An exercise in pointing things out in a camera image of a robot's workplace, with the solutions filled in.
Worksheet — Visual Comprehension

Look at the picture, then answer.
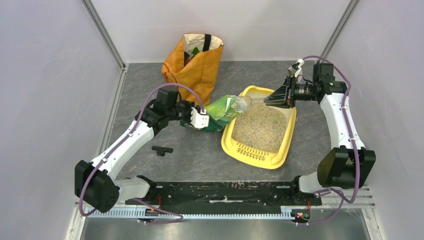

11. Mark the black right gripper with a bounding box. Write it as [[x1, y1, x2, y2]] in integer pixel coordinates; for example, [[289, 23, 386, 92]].
[[264, 74, 318, 109]]

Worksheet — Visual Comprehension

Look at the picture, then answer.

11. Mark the green cat litter bag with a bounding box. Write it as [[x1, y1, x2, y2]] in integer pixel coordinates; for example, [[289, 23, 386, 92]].
[[179, 95, 246, 133]]

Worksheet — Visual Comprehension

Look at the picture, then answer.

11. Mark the clear plastic litter scoop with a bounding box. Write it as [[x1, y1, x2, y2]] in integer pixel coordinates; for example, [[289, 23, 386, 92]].
[[230, 95, 265, 113]]

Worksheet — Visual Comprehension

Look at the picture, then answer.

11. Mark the yellow litter box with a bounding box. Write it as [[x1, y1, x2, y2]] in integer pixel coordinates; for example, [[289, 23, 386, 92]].
[[221, 85, 297, 170]]

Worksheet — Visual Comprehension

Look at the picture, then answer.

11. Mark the orange paper shopping bag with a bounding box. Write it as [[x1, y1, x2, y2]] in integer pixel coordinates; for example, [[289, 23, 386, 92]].
[[161, 33, 225, 105]]

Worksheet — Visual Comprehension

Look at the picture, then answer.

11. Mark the black bag clip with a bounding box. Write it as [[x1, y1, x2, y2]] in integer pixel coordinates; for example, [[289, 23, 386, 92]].
[[151, 145, 174, 157]]

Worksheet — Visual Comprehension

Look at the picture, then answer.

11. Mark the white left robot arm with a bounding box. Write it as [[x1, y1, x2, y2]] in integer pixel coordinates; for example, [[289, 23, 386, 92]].
[[74, 84, 209, 217]]

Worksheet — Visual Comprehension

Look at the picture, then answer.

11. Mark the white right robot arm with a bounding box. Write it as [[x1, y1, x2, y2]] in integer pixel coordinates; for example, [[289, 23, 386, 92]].
[[263, 60, 376, 205]]

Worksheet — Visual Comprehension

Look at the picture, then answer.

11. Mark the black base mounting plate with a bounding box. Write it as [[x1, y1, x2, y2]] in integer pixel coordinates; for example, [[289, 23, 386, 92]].
[[141, 181, 322, 215]]

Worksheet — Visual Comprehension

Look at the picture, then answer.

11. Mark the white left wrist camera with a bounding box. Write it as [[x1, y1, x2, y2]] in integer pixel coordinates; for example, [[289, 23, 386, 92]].
[[190, 107, 210, 129]]

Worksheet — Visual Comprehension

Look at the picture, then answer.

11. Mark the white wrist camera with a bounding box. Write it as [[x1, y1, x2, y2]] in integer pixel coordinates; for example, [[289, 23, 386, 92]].
[[287, 58, 305, 78], [190, 107, 210, 129]]

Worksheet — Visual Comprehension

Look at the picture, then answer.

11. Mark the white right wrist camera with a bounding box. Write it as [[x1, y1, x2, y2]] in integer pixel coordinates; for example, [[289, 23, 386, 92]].
[[287, 58, 305, 78]]

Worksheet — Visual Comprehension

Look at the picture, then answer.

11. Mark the aluminium slotted rail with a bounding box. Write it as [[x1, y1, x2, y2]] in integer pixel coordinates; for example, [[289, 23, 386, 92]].
[[86, 204, 312, 220]]

